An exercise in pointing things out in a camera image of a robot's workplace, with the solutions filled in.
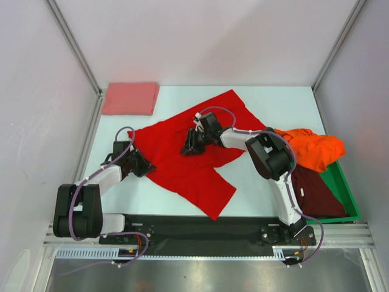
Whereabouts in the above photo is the left aluminium side rail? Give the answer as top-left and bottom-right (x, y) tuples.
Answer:
(71, 89), (106, 183)

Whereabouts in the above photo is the purple cable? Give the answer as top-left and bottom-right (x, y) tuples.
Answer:
(196, 106), (325, 247)
(68, 127), (136, 241)

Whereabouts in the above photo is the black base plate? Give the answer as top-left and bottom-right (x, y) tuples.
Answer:
(98, 214), (317, 257)

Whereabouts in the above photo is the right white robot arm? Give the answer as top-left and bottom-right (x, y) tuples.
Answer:
(180, 113), (307, 244)

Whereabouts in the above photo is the aluminium front rail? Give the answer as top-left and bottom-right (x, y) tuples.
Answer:
(43, 223), (376, 249)

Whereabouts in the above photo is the right aluminium frame post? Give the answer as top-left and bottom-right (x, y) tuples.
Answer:
(312, 0), (367, 92)

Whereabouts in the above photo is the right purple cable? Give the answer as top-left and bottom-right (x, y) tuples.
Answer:
(196, 106), (325, 247)

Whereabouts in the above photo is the dark red t-shirt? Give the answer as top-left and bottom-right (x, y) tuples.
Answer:
(291, 165), (349, 218)

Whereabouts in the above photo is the green plastic bin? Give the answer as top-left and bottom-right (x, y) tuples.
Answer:
(308, 161), (360, 224)

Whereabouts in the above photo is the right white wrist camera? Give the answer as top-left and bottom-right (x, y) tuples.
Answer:
(193, 113), (204, 131)

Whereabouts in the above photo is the folded pink t-shirt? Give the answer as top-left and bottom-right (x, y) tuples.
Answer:
(102, 82), (160, 116)

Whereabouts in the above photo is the left aluminium frame post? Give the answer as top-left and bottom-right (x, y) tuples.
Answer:
(44, 0), (102, 97)

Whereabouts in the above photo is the slotted cable duct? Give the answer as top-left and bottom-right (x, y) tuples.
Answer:
(56, 245), (308, 261)

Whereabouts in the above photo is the orange t-shirt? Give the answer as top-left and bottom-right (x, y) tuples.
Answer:
(275, 128), (346, 173)

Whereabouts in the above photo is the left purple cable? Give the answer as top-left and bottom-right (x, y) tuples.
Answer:
(68, 127), (136, 241)

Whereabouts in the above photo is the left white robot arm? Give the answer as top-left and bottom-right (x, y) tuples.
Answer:
(52, 141), (156, 243)

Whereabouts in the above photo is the aluminium frame post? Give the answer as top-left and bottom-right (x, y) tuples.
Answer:
(44, 0), (102, 97)
(312, 0), (367, 92)

